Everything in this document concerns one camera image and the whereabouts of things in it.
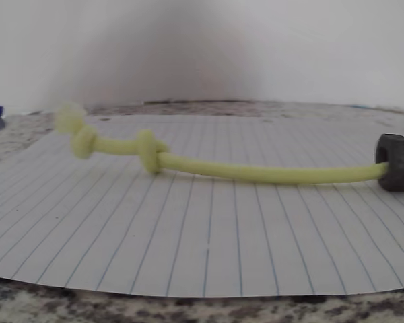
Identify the yellow knotted rope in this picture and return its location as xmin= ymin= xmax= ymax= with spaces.
xmin=53 ymin=102 xmax=404 ymax=186

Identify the black hex nut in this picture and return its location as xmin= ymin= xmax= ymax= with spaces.
xmin=374 ymin=133 xmax=404 ymax=193

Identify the lined paper sheet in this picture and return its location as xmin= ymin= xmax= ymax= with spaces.
xmin=0 ymin=114 xmax=404 ymax=300

